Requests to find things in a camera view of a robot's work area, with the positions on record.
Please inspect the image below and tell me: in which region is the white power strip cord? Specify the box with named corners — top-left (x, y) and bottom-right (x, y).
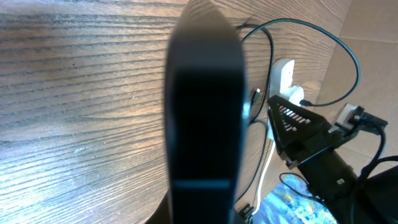
top-left (251, 139), bottom-right (277, 216)

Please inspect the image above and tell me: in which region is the white charger plug adapter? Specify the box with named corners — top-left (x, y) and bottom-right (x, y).
top-left (288, 85), bottom-right (304, 106)

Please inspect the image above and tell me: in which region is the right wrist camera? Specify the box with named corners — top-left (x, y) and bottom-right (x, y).
top-left (335, 103), bottom-right (358, 129)

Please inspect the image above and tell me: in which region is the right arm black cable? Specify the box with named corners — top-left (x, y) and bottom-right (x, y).
top-left (279, 124), bottom-right (398, 203)

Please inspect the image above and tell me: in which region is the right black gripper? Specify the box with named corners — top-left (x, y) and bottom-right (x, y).
top-left (267, 95), bottom-right (388, 169)

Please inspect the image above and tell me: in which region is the Samsung Galaxy smartphone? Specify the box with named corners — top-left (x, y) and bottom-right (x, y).
top-left (253, 172), bottom-right (336, 224)

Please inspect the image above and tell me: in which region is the black USB charging cable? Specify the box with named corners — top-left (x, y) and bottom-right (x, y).
top-left (234, 17), bottom-right (361, 205)

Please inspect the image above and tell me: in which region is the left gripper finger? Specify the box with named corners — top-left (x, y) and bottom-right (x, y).
top-left (164, 0), bottom-right (250, 223)

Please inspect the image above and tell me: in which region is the white power strip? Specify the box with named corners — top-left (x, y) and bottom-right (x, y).
top-left (267, 58), bottom-right (295, 141)

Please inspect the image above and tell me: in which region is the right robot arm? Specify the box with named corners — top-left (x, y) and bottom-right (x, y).
top-left (267, 95), bottom-right (397, 223)

